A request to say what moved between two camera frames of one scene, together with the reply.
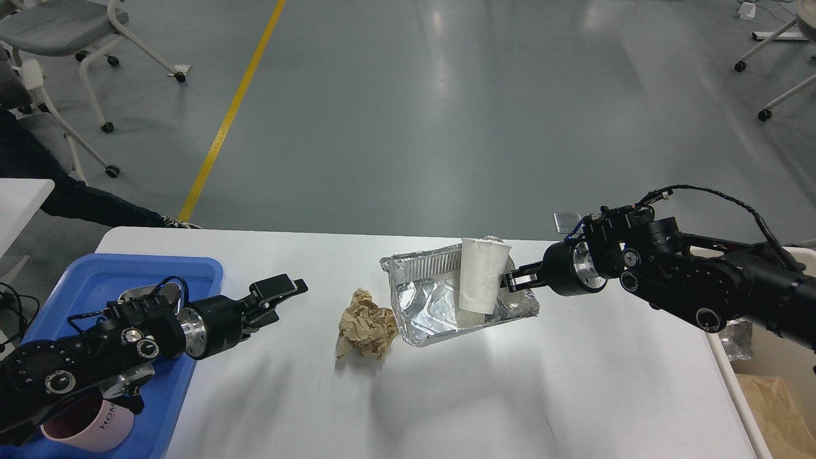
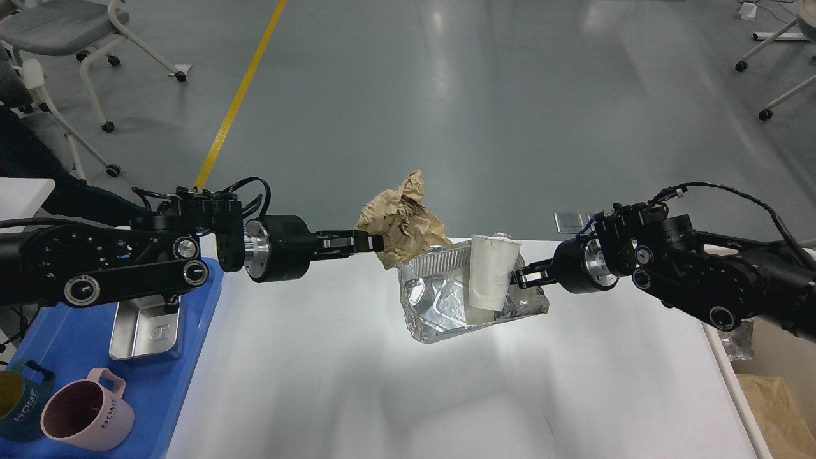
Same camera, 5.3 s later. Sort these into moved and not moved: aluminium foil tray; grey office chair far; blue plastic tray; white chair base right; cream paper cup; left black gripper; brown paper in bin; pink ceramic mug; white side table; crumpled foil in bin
Moved: cream paper cup; left black gripper; aluminium foil tray
Not moved: brown paper in bin; grey office chair far; pink ceramic mug; white side table; crumpled foil in bin; white chair base right; blue plastic tray
